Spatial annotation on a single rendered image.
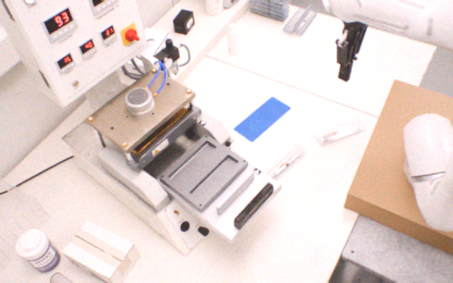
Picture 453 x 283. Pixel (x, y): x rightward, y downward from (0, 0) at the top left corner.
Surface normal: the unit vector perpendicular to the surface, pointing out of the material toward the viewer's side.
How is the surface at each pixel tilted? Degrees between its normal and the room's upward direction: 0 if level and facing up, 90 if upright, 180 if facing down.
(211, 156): 0
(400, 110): 40
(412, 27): 87
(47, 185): 0
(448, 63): 0
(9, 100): 90
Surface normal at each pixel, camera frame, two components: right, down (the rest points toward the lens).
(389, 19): -0.84, 0.48
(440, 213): -0.72, 0.44
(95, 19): 0.76, 0.48
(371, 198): -0.38, -0.02
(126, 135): -0.07, -0.62
